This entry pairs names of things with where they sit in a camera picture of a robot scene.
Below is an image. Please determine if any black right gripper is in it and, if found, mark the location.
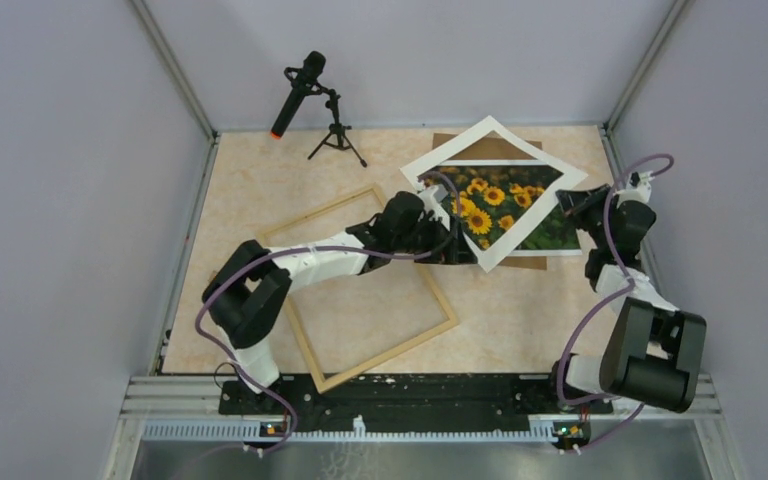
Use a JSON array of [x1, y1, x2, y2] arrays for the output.
[[555, 185, 620, 250]]

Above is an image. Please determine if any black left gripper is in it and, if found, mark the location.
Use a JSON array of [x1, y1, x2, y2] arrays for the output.
[[392, 212, 475, 264]]

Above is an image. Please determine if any white paper mat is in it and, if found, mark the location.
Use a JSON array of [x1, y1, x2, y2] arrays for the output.
[[401, 116, 587, 272]]

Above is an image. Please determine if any sunflower photo print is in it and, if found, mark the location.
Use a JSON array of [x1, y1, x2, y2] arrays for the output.
[[434, 160, 582, 257]]

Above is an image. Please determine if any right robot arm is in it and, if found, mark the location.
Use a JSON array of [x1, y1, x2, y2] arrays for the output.
[[546, 174, 707, 413]]

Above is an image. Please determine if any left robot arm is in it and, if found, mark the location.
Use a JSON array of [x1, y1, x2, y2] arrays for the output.
[[197, 191, 477, 414]]

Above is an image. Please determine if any brown backing board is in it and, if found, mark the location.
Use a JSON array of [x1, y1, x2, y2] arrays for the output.
[[437, 136, 559, 252]]

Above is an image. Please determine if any black mini tripod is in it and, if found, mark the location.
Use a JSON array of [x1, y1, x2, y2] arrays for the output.
[[307, 81, 368, 168]]

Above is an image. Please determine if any black microphone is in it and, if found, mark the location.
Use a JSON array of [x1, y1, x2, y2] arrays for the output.
[[270, 51, 326, 139]]

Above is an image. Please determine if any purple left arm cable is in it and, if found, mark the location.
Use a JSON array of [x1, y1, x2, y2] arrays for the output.
[[194, 170, 465, 458]]

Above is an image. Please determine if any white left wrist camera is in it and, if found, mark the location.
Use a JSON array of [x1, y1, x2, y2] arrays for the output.
[[416, 184, 449, 215]]

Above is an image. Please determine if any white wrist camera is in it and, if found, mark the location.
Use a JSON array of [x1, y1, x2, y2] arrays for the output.
[[619, 171, 653, 204], [416, 184, 449, 215]]

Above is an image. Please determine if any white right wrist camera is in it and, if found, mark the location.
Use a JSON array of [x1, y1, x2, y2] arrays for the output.
[[619, 171, 653, 204]]

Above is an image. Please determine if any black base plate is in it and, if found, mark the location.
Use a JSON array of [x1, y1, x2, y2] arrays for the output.
[[218, 372, 615, 436]]

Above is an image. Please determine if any light wooden picture frame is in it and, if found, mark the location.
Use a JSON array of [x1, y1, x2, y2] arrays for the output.
[[255, 184, 461, 393]]

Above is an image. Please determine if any aluminium rail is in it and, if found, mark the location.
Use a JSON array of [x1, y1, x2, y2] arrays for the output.
[[118, 374, 723, 444]]

